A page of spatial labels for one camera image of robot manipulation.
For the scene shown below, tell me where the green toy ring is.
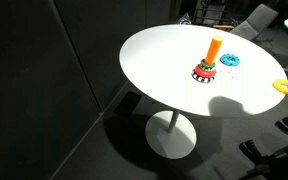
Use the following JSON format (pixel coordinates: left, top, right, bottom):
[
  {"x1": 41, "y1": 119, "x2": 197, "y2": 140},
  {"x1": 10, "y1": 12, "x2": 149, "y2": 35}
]
[{"x1": 199, "y1": 59, "x2": 217, "y2": 71}]

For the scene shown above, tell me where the orange stacking toy peg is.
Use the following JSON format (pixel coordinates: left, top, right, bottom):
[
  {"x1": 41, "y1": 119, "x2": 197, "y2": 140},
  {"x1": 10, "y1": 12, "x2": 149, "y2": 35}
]
[{"x1": 191, "y1": 35, "x2": 224, "y2": 84}]

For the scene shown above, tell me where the grey office chair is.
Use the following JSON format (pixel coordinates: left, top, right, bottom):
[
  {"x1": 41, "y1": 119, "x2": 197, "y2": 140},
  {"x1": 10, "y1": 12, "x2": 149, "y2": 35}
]
[{"x1": 231, "y1": 4, "x2": 278, "y2": 41}]

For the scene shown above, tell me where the black clamp equipment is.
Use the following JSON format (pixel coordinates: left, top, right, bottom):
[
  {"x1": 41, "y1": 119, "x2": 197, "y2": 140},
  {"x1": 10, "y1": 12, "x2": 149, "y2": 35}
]
[{"x1": 237, "y1": 116, "x2": 288, "y2": 180}]

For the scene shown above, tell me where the white round pedestal table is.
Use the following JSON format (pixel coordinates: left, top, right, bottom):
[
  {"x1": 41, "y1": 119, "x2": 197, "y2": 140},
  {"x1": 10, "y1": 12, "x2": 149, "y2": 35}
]
[{"x1": 119, "y1": 25, "x2": 286, "y2": 159}]

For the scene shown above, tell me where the red toy ring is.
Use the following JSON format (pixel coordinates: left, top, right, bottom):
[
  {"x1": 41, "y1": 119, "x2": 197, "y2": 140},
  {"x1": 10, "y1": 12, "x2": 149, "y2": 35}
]
[{"x1": 194, "y1": 64, "x2": 217, "y2": 79}]

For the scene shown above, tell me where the blue toy ring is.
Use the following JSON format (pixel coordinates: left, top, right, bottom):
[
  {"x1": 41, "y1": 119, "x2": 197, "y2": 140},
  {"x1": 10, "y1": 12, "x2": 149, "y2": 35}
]
[{"x1": 219, "y1": 53, "x2": 241, "y2": 67}]

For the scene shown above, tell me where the yellow toy ring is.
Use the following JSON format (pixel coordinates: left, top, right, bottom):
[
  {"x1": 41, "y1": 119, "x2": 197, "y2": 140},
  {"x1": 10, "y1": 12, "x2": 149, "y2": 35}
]
[{"x1": 272, "y1": 79, "x2": 288, "y2": 96}]

